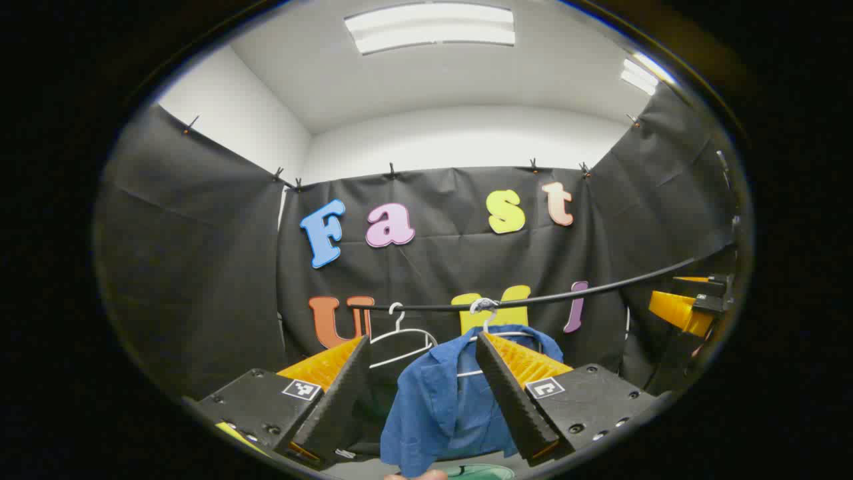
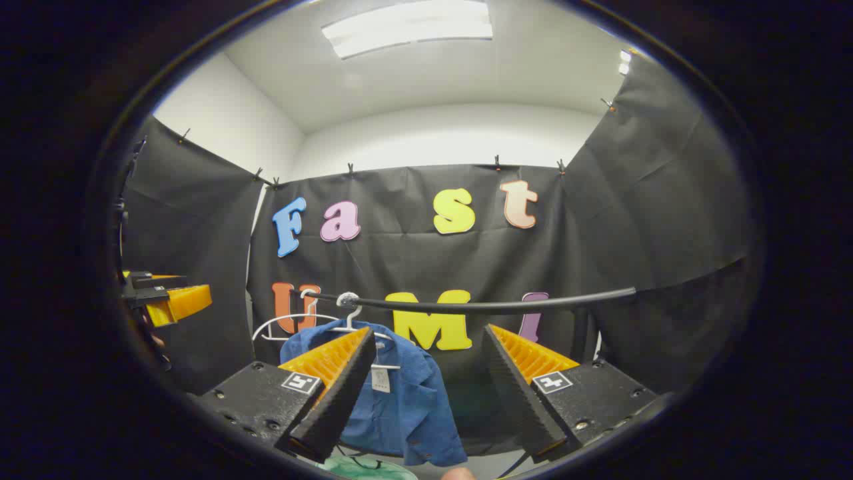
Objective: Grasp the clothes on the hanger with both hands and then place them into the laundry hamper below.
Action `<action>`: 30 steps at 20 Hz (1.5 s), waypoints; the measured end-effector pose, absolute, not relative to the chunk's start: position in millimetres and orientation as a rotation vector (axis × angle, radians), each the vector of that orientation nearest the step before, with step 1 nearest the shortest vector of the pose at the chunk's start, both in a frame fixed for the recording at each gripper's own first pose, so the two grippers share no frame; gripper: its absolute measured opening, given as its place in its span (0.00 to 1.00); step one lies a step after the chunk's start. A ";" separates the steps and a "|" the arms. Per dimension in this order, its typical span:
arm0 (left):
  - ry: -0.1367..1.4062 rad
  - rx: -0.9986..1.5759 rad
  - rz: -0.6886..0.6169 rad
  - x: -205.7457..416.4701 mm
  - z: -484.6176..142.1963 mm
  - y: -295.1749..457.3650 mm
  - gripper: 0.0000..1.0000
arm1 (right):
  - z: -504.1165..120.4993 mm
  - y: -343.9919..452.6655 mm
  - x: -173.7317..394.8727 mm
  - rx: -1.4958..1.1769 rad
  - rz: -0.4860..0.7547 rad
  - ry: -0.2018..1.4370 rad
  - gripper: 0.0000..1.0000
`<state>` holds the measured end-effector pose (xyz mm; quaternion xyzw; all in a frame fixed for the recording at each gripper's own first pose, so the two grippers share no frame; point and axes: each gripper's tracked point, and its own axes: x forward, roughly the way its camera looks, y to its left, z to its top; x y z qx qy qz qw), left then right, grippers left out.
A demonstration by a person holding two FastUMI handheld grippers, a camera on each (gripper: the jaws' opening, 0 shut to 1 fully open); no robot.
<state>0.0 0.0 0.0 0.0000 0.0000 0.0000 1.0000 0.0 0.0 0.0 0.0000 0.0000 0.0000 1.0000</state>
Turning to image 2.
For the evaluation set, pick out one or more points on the row of small black clips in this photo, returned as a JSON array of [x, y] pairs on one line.
[[350, 168]]

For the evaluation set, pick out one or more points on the black backdrop cloth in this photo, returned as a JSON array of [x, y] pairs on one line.
[[666, 200]]

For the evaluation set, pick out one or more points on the black metal clothes rack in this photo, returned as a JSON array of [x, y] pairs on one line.
[[466, 306]]

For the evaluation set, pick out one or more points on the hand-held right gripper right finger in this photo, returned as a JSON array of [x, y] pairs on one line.
[[520, 406]]

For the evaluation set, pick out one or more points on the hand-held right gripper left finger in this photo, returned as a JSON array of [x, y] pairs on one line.
[[340, 406]]

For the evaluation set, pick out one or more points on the rectangular ceiling light panel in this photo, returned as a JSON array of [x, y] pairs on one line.
[[406, 30]]

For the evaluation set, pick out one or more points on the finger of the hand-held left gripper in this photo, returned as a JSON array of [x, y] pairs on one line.
[[186, 301], [156, 280]]

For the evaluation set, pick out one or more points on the green mesh laundry hamper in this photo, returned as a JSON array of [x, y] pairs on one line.
[[373, 470]]

